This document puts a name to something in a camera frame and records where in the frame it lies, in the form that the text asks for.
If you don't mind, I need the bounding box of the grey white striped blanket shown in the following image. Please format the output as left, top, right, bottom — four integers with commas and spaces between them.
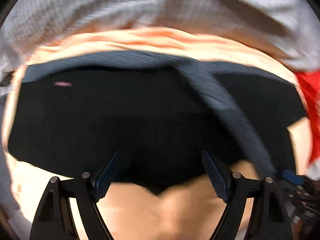
0, 0, 320, 98

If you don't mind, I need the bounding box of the black pants grey waistband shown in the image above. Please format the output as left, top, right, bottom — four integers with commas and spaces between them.
8, 51, 306, 194

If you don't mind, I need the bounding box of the peach bed sheet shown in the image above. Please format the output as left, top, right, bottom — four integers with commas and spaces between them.
1, 27, 312, 239

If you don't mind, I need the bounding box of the red cloth item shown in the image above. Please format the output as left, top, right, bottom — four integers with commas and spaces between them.
296, 70, 319, 164

